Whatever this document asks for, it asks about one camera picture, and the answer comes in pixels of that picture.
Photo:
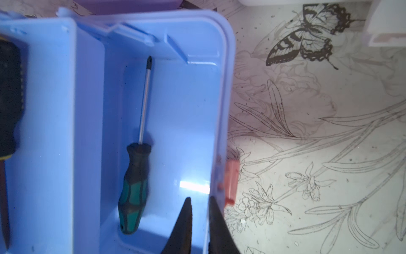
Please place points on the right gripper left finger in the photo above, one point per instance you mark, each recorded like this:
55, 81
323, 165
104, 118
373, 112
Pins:
179, 241

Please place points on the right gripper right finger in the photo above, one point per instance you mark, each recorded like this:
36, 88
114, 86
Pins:
221, 241

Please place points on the green black screwdriver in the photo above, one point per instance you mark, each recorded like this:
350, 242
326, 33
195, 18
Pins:
133, 198

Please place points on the black yellow tool handle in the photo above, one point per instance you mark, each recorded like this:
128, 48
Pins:
11, 96

